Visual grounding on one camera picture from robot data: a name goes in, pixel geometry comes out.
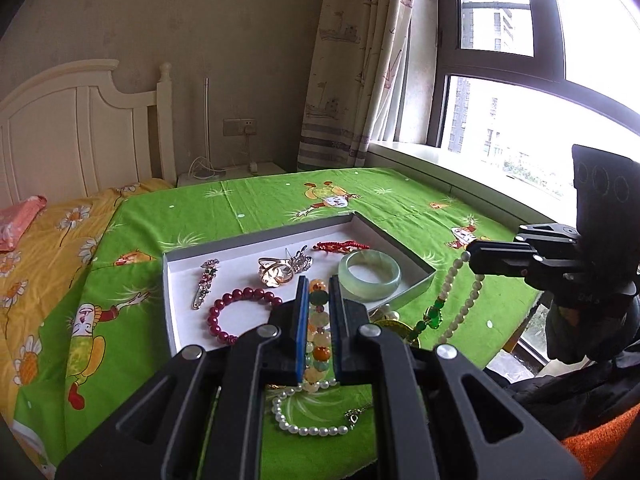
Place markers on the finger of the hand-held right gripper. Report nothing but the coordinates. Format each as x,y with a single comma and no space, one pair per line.
500,257
550,234

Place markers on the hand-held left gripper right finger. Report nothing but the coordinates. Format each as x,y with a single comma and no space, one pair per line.
336,330

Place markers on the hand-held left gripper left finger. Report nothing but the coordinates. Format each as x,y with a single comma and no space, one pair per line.
301,330

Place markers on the pale green jade bangle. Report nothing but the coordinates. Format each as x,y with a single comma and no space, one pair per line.
370,291

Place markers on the silver ornate brooch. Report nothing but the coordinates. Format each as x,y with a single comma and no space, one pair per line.
301,259

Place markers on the grey cardboard box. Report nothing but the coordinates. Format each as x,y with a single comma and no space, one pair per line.
240,260

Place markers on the silver jewelled hair clip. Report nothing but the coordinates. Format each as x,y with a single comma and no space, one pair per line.
204,285

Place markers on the person's right hand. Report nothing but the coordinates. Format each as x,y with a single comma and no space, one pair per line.
567,332

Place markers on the yellow gold bangle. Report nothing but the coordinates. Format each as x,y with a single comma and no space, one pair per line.
392,329

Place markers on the green cartoon printed sheet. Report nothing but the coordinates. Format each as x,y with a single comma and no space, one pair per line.
260,200

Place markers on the dark cloth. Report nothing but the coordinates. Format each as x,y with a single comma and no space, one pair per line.
565,395

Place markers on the white nightstand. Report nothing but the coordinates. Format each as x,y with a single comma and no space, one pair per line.
235,175

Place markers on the window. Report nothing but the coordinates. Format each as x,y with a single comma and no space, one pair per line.
525,60

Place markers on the orange cushion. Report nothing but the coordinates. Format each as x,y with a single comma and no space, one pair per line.
607,447

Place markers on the white upright pole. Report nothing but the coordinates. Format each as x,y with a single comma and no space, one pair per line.
206,120

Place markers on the printed beige curtain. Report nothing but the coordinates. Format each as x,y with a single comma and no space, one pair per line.
350,60

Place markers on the yellow floral quilt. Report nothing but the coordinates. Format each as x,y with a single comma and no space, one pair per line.
50,270

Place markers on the white wooden headboard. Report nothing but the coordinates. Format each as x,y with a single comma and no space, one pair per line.
75,135

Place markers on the pink floral pillow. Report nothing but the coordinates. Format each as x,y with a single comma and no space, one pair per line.
17,225

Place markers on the wall socket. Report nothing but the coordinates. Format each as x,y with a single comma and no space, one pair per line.
239,127

